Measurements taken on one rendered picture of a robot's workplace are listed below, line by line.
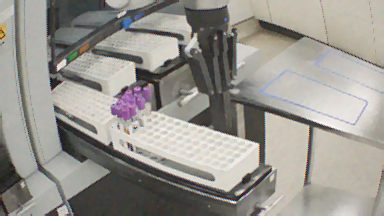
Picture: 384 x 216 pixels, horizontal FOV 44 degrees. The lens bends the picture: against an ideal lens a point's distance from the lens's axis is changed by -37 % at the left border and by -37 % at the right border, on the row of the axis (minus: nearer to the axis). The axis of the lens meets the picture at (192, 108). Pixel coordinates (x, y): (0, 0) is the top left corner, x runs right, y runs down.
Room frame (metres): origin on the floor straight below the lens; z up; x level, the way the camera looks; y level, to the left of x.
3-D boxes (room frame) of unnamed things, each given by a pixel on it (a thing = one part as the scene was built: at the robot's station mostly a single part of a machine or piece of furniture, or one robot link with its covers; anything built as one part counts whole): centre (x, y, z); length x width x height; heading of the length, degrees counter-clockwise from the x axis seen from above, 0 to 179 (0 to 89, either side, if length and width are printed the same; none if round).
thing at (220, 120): (1.06, -0.04, 0.95); 0.03 x 0.01 x 0.07; 47
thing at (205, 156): (1.13, 0.03, 0.83); 0.30 x 0.10 x 0.06; 47
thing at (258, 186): (1.22, 0.13, 0.78); 0.73 x 0.14 x 0.09; 47
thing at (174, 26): (1.78, 0.05, 0.83); 0.30 x 0.10 x 0.06; 47
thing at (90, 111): (1.35, 0.26, 0.83); 0.30 x 0.10 x 0.06; 47
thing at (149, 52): (1.67, 0.15, 0.83); 0.30 x 0.10 x 0.06; 47
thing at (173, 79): (1.76, 0.25, 0.78); 0.73 x 0.14 x 0.09; 47
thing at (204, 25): (1.06, -0.05, 1.11); 0.08 x 0.07 x 0.09; 137
